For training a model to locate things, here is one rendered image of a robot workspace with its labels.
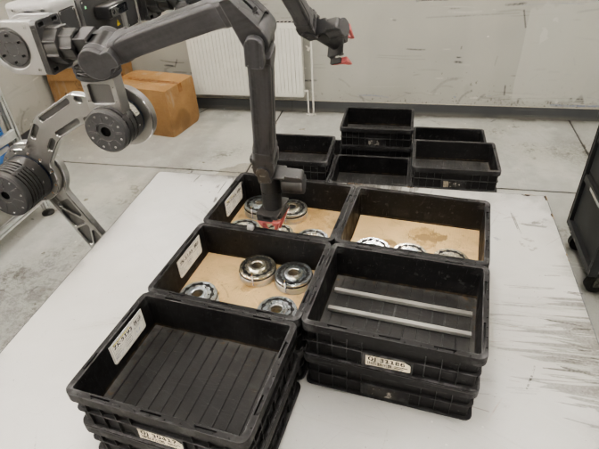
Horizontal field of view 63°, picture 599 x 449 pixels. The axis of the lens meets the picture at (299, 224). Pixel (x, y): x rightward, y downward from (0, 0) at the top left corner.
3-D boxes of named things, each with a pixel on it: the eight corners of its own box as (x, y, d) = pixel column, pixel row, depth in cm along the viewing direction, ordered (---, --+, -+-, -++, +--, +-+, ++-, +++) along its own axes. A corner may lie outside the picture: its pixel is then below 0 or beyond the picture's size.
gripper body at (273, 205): (290, 202, 145) (288, 182, 140) (277, 222, 137) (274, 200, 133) (269, 200, 147) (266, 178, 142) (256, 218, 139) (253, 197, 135)
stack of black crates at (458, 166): (405, 242, 254) (412, 167, 228) (406, 210, 278) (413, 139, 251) (485, 249, 246) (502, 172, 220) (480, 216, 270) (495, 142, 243)
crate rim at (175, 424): (65, 399, 98) (61, 392, 96) (146, 297, 121) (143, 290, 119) (247, 453, 87) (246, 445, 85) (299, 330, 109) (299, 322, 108)
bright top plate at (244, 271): (234, 278, 132) (234, 276, 132) (244, 255, 140) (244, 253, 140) (271, 281, 130) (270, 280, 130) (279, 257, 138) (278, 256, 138)
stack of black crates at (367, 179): (329, 235, 262) (328, 182, 242) (337, 205, 286) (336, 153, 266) (404, 242, 254) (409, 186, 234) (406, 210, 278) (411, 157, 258)
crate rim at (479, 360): (299, 329, 109) (299, 322, 108) (332, 248, 132) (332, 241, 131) (487, 369, 98) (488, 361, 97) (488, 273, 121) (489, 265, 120)
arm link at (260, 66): (251, 8, 102) (238, 36, 95) (278, 12, 101) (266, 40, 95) (260, 155, 136) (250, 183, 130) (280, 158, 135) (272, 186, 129)
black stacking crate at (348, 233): (334, 274, 138) (333, 242, 131) (356, 216, 160) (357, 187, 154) (480, 299, 127) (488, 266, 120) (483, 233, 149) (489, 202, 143)
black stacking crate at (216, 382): (81, 425, 103) (63, 393, 97) (155, 324, 126) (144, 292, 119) (252, 478, 92) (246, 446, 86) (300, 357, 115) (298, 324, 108)
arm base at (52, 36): (69, 63, 119) (51, 12, 112) (98, 64, 118) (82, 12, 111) (46, 76, 112) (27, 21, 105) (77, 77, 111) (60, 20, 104)
